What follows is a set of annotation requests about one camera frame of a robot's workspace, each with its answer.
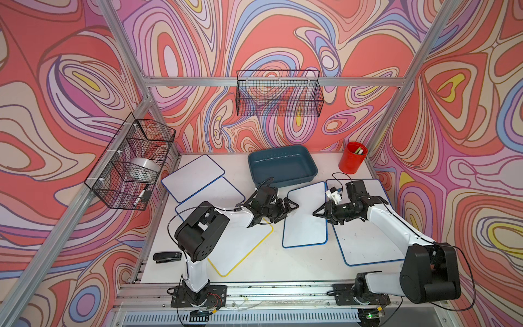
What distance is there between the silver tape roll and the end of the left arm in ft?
1.15

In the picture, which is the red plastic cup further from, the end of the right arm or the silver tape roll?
the silver tape roll

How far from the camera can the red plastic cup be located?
1043 millimetres

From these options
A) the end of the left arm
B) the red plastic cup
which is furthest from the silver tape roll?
the red plastic cup

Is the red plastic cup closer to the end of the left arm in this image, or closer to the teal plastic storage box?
the teal plastic storage box

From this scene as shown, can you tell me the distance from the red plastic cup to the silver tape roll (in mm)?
900

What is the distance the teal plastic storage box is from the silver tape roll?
1.54ft

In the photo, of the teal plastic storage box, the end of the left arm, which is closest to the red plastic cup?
the teal plastic storage box

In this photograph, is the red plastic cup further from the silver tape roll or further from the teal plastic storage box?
the silver tape roll

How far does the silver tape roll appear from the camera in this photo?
27.7 inches

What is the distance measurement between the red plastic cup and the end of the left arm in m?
0.45

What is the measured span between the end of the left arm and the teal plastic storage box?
0.76ft

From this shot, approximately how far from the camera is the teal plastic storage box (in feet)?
3.61

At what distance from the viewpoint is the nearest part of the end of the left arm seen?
74 cm

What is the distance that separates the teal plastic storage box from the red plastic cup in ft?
0.59
